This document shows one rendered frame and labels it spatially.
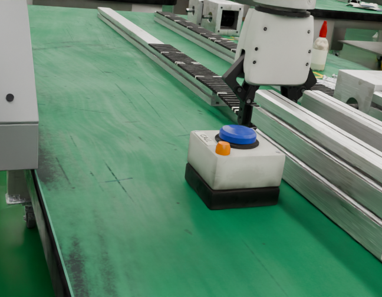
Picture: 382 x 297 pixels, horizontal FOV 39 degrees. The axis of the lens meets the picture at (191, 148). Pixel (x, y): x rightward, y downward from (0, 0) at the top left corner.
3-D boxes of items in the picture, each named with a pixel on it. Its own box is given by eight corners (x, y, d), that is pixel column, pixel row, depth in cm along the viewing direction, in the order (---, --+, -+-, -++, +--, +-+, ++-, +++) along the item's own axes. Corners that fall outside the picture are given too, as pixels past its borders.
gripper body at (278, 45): (301, 1, 78) (287, 76, 82) (237, -5, 75) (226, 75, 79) (331, 8, 72) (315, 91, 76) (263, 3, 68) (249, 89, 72)
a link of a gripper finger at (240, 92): (249, 81, 78) (241, 125, 80) (229, 81, 77) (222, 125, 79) (259, 87, 75) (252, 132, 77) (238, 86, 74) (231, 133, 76)
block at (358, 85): (313, 126, 88) (325, 68, 84) (375, 125, 92) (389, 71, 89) (347, 147, 80) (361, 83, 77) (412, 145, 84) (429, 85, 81)
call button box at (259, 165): (183, 178, 63) (189, 126, 60) (257, 174, 66) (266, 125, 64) (209, 211, 56) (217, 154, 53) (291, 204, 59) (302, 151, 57)
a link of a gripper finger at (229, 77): (266, 38, 75) (273, 75, 78) (216, 58, 74) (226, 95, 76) (270, 40, 74) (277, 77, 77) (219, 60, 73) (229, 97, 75)
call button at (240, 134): (211, 140, 60) (214, 123, 59) (244, 139, 61) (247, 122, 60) (226, 154, 56) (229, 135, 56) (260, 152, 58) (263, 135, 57)
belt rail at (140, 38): (96, 16, 175) (97, 7, 174) (109, 17, 176) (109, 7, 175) (210, 105, 92) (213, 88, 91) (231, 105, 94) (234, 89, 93)
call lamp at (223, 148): (213, 149, 55) (214, 139, 55) (226, 149, 56) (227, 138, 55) (218, 155, 54) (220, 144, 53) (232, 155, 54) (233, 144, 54)
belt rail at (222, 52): (153, 20, 182) (154, 10, 181) (164, 20, 183) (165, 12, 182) (306, 106, 99) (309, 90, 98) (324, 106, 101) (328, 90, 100)
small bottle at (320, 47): (325, 70, 134) (335, 21, 130) (320, 72, 131) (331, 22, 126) (310, 66, 135) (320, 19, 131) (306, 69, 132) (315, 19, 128)
